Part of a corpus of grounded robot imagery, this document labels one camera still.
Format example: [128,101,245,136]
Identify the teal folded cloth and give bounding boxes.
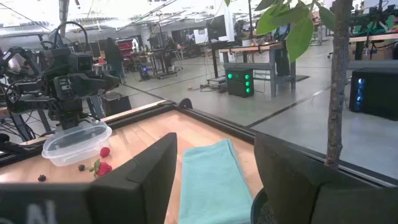
[178,138,255,224]

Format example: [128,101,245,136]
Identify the clear plastic tupperware container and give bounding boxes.
[41,120,113,167]

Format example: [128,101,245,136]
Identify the red strawberry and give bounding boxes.
[89,159,113,178]

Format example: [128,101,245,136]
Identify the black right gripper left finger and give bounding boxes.
[0,133,178,224]

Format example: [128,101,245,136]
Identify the person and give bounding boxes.
[104,37,125,83]

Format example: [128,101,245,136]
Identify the black background monitor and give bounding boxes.
[206,14,228,41]

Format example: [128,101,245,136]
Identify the red tool cabinet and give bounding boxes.
[116,38,135,58]

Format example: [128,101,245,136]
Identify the black plant pot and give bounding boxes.
[250,188,279,224]

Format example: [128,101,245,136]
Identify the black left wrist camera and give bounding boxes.
[46,48,94,76]

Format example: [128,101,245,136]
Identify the black box on floor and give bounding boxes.
[101,92,132,118]

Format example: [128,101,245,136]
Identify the green leafy plant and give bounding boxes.
[223,0,355,170]

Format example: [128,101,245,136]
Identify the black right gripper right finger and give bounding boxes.
[254,133,398,224]

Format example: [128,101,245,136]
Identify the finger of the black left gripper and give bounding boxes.
[99,70,121,93]

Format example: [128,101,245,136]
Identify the wooden top workbench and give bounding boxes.
[218,42,297,98]

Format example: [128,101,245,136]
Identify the black computer with blue light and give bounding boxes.
[348,67,398,121]

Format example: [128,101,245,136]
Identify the black computer with green lights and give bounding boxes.
[226,68,255,98]

